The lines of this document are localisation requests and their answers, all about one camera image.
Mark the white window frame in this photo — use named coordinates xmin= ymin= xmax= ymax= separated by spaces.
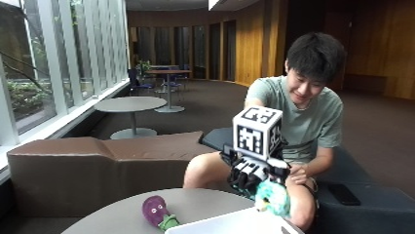
xmin=0 ymin=0 xmax=131 ymax=176

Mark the white marker cube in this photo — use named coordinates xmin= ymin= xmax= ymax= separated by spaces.
xmin=231 ymin=105 xmax=284 ymax=162

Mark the purple eggplant soft toy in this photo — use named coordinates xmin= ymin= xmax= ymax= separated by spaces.
xmin=141 ymin=195 xmax=182 ymax=232

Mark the blue chair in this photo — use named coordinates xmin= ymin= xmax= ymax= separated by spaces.
xmin=127 ymin=68 xmax=155 ymax=98
xmin=161 ymin=73 xmax=185 ymax=99

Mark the the person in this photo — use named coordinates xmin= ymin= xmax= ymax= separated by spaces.
xmin=182 ymin=31 xmax=347 ymax=232

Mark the green potted plant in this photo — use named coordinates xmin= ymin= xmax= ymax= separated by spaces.
xmin=135 ymin=59 xmax=153 ymax=76

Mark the teal and white soft toy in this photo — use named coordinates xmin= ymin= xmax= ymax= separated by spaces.
xmin=252 ymin=178 xmax=291 ymax=218

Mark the wooden round table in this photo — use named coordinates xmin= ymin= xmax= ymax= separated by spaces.
xmin=145 ymin=68 xmax=192 ymax=114

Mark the black phone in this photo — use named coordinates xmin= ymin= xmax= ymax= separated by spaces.
xmin=327 ymin=183 xmax=361 ymax=207

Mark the dark blue sofa seat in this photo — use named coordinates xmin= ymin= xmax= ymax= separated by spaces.
xmin=199 ymin=127 xmax=415 ymax=234

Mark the white round table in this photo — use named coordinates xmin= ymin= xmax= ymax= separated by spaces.
xmin=93 ymin=96 xmax=169 ymax=140

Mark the brown sofa bench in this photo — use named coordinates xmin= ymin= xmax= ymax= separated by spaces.
xmin=6 ymin=131 xmax=218 ymax=218

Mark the white box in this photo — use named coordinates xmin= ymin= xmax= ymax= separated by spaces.
xmin=163 ymin=207 xmax=304 ymax=234

